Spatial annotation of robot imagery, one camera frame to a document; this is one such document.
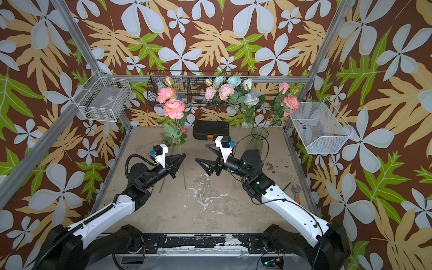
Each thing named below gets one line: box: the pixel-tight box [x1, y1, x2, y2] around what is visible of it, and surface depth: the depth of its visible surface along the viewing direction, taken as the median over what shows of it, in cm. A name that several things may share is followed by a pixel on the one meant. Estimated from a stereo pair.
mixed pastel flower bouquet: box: [204, 66, 266, 128], surface depth 79 cm
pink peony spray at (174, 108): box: [155, 75, 188, 193], surface depth 58 cm
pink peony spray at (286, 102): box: [268, 82, 303, 128], surface depth 82 cm
